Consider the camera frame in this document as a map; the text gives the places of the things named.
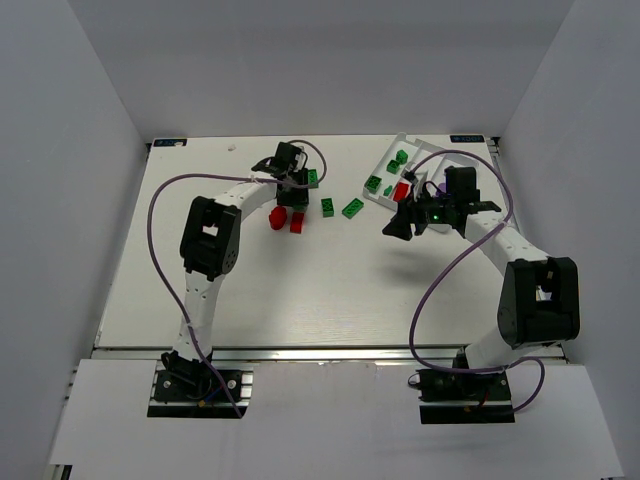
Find green long lego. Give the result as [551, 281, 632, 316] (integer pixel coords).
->
[308, 169, 319, 188]
[341, 198, 364, 219]

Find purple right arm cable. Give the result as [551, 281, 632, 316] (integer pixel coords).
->
[408, 149, 546, 414]

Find green long lego top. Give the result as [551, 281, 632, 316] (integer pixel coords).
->
[308, 169, 319, 188]

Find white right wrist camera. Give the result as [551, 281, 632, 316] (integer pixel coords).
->
[402, 169, 432, 201]

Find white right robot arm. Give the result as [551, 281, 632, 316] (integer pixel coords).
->
[382, 167, 580, 375]

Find red round lego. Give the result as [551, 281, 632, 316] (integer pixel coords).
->
[268, 206, 288, 230]

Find white divided tray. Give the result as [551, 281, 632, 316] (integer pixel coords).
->
[362, 133, 486, 211]

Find blue table label left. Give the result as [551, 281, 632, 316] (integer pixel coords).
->
[152, 138, 187, 148]

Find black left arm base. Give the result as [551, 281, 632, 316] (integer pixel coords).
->
[147, 368, 253, 420]

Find green lego centre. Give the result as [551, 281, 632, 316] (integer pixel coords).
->
[321, 198, 335, 218]

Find blue table label right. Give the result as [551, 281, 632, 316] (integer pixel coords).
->
[449, 134, 485, 143]

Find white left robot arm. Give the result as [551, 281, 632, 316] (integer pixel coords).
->
[159, 140, 318, 388]

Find red rectangular lego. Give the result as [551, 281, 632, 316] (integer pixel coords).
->
[290, 212, 305, 234]

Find green square lego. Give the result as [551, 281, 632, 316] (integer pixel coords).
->
[364, 175, 382, 194]
[386, 160, 401, 174]

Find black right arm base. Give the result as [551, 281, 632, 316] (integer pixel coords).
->
[407, 369, 515, 425]

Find blue table label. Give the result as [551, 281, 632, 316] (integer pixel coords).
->
[152, 138, 187, 148]
[449, 134, 485, 143]

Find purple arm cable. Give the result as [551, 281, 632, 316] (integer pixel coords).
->
[148, 139, 329, 419]
[408, 149, 546, 414]

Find small red lego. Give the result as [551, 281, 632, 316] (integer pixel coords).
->
[393, 182, 410, 202]

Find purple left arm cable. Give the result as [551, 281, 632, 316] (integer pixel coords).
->
[148, 139, 329, 419]

